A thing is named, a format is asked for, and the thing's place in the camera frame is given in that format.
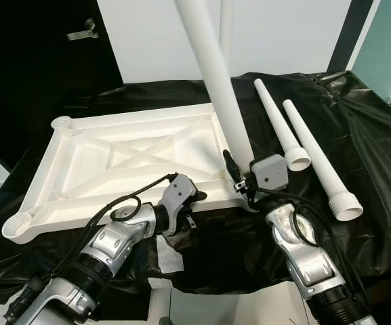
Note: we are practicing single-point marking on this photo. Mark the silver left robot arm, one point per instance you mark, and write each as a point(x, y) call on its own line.
point(110, 244)

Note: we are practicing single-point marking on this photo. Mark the white plastic table leg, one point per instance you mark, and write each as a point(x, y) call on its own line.
point(276, 122)
point(317, 159)
point(227, 27)
point(214, 74)

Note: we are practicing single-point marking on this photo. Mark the black vertical wall strip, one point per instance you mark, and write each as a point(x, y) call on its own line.
point(351, 37)

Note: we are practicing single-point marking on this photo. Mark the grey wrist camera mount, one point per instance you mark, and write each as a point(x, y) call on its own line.
point(270, 170)
point(178, 196)

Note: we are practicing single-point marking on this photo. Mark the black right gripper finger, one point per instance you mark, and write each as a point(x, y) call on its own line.
point(234, 172)

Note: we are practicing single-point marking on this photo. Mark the black door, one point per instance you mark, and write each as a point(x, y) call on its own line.
point(32, 74)

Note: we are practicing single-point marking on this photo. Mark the white plastic table top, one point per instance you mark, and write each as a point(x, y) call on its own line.
point(80, 176)

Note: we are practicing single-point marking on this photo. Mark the black plastic cover sheet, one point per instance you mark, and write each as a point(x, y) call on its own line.
point(378, 169)

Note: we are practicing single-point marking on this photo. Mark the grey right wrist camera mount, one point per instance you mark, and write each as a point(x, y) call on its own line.
point(270, 170)

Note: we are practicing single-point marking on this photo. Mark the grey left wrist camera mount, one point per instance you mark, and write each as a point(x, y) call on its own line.
point(178, 196)

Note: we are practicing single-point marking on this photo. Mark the white support table post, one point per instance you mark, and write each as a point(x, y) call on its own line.
point(159, 306)

